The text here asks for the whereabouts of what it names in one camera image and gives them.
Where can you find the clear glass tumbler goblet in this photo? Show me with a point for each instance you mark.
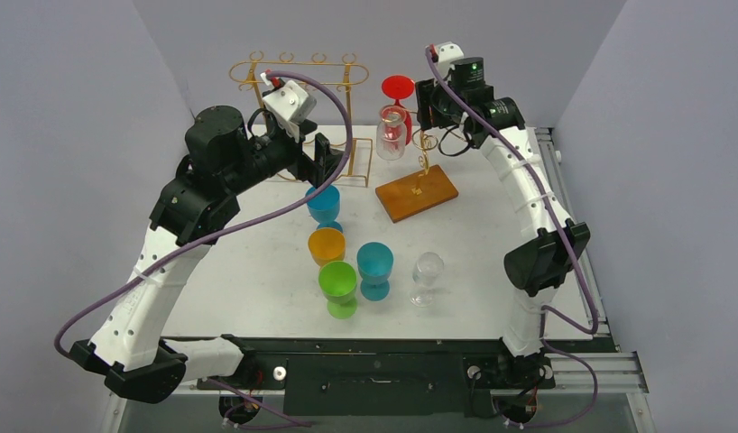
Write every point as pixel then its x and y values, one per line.
pixel 391 133

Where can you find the teal plastic goblet front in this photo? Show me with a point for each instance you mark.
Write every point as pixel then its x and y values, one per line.
pixel 375 261

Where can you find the blue plastic goblet rear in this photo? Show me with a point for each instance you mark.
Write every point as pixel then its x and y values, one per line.
pixel 325 209

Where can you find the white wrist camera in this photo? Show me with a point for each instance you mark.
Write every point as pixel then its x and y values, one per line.
pixel 447 54
pixel 290 104

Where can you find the orange plastic goblet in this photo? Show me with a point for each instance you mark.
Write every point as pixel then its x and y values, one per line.
pixel 327 245

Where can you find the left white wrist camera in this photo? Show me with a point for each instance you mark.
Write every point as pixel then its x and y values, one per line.
pixel 290 104

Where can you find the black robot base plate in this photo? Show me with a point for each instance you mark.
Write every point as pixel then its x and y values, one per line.
pixel 388 377

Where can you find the red plastic goblet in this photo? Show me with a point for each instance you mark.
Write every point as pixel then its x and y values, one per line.
pixel 398 88

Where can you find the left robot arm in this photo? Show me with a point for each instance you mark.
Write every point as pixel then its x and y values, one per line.
pixel 194 210

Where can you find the gold tree rack wooden base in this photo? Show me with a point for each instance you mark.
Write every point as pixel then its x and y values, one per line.
pixel 422 190

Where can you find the aluminium rail frame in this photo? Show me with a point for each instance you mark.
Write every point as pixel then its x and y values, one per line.
pixel 595 372

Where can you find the clear wine glass front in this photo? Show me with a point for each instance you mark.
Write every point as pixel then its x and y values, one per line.
pixel 426 272

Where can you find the green plastic goblet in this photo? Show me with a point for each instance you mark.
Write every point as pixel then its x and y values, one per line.
pixel 337 281

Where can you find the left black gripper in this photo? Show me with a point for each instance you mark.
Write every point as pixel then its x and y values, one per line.
pixel 326 157

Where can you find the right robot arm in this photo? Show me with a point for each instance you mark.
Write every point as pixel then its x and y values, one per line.
pixel 552 241

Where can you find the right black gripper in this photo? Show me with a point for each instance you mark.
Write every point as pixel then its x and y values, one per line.
pixel 427 105

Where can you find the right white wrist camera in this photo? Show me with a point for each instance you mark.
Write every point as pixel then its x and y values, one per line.
pixel 447 54

